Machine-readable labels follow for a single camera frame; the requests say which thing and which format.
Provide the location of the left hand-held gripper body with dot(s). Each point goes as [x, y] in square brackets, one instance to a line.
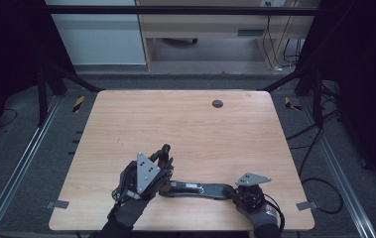
[146, 172]

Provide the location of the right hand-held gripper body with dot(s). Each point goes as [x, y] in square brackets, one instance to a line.
[251, 179]

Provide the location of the person's right hand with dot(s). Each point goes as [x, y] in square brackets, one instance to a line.
[265, 218]

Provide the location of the person's left hand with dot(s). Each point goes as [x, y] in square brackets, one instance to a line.
[129, 211]

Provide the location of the grey tape piece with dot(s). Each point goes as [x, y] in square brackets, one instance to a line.
[57, 204]
[306, 205]

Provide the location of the dark round table grommet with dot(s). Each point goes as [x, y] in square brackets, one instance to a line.
[217, 103]

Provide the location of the yellow black striped tape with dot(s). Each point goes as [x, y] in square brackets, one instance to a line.
[78, 104]
[288, 103]

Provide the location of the black flat object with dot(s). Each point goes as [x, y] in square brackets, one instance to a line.
[179, 41]

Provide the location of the white cabinet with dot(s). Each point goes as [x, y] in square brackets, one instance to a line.
[99, 39]

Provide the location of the light wooden desk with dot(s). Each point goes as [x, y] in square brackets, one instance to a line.
[208, 24]

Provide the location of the black curtain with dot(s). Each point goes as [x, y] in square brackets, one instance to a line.
[7, 49]
[364, 66]

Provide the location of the aluminium floor rail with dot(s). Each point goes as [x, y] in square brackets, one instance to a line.
[337, 168]
[20, 165]

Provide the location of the black frame strut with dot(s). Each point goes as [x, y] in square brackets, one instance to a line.
[42, 99]
[317, 99]

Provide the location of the black horizontal frame bar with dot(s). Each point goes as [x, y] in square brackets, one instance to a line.
[175, 10]

